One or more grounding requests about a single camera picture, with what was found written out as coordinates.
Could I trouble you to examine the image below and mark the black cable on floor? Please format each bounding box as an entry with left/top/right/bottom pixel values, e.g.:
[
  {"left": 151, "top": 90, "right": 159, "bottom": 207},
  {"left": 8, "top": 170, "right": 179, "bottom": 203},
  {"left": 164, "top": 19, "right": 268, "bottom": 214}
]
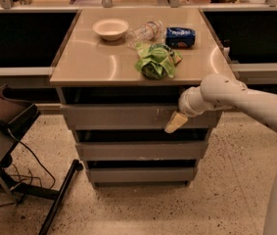
[{"left": 0, "top": 127, "right": 57, "bottom": 210}]

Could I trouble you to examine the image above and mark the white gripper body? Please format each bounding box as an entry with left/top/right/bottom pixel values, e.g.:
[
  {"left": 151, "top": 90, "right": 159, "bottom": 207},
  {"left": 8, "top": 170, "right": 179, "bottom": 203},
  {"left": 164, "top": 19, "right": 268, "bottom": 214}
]
[{"left": 178, "top": 86, "right": 217, "bottom": 118}]

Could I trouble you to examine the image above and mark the grey drawer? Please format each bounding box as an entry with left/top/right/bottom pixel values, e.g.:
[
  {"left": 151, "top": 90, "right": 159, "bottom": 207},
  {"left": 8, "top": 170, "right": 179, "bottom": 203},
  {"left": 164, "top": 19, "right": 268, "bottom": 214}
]
[
  {"left": 86, "top": 167, "right": 197, "bottom": 183},
  {"left": 60, "top": 103, "right": 224, "bottom": 131},
  {"left": 76, "top": 141, "right": 208, "bottom": 161}
]

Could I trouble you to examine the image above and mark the grey drawer cabinet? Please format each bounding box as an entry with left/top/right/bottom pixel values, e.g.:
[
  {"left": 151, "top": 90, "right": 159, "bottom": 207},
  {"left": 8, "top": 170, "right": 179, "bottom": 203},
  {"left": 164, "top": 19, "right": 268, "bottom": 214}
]
[{"left": 50, "top": 7, "right": 233, "bottom": 187}]

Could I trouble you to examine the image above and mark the green chip bag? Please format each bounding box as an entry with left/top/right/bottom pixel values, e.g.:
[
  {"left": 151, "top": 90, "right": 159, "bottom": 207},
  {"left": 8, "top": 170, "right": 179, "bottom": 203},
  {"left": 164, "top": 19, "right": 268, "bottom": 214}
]
[{"left": 135, "top": 43, "right": 182, "bottom": 80}]

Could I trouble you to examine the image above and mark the grey bottom drawer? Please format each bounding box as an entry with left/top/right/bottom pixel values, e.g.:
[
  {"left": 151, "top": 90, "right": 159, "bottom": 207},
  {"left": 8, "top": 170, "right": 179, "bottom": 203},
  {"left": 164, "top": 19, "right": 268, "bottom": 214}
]
[{"left": 86, "top": 167, "right": 197, "bottom": 183}]

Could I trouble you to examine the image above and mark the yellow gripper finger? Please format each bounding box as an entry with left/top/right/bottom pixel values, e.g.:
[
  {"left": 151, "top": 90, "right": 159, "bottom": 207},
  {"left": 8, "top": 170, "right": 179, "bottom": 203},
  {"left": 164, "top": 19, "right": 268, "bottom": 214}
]
[{"left": 164, "top": 112, "right": 188, "bottom": 133}]

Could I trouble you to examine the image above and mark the clear plastic bottle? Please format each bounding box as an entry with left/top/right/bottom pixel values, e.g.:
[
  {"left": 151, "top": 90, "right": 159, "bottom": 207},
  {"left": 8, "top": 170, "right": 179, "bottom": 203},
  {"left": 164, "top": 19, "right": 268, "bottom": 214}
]
[{"left": 125, "top": 21, "right": 162, "bottom": 49}]

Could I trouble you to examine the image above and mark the white bowl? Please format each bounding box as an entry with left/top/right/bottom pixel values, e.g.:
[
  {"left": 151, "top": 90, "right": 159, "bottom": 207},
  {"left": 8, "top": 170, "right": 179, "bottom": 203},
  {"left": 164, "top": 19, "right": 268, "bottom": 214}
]
[{"left": 92, "top": 19, "right": 129, "bottom": 41}]

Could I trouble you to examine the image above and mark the grey middle drawer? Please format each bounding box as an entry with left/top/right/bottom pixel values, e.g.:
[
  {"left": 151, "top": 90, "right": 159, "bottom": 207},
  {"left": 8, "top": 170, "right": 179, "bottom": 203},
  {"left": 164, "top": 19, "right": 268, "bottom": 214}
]
[{"left": 76, "top": 141, "right": 208, "bottom": 161}]

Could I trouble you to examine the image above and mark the grey top drawer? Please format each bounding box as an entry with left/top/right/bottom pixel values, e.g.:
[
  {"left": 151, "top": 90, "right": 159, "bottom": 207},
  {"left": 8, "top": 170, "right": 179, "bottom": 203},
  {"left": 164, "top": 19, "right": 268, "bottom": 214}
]
[{"left": 60, "top": 103, "right": 224, "bottom": 131}]

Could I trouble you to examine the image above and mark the blue soda can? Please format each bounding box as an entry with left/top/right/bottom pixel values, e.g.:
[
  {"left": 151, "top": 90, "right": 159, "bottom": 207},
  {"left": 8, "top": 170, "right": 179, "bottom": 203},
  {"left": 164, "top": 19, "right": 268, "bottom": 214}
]
[{"left": 165, "top": 27, "right": 196, "bottom": 48}]

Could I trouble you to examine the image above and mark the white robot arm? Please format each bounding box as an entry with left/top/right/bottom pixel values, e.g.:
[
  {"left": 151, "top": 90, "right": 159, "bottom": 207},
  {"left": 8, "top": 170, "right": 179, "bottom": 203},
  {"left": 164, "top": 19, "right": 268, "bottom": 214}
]
[{"left": 165, "top": 73, "right": 277, "bottom": 235}]

